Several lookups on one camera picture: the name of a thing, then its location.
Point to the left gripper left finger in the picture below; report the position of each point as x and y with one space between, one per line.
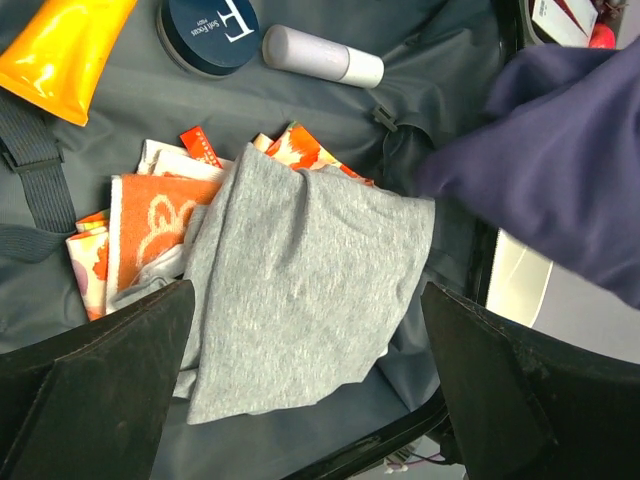
91 403

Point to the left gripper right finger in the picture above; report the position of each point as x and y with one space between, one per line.
524 405

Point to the dark navy garment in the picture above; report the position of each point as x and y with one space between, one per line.
558 165

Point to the grey garment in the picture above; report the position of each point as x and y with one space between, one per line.
301 279

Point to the blue fish-print kids suitcase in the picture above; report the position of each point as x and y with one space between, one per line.
440 58

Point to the white plastic basin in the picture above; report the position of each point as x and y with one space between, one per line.
518 281

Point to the white floral cloth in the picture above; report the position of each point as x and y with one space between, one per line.
88 247

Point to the orange bunny towel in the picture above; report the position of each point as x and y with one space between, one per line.
148 216

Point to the orange tube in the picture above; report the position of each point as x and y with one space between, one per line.
56 62

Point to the dark green plastic tray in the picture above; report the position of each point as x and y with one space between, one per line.
527 34

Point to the red apple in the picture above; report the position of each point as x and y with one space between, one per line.
603 37

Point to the navy round cosmetic jar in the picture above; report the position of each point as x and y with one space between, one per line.
207 37

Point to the lower white toothpaste box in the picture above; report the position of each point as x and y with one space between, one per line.
567 23

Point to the grey cosmetic tube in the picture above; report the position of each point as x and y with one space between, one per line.
290 50

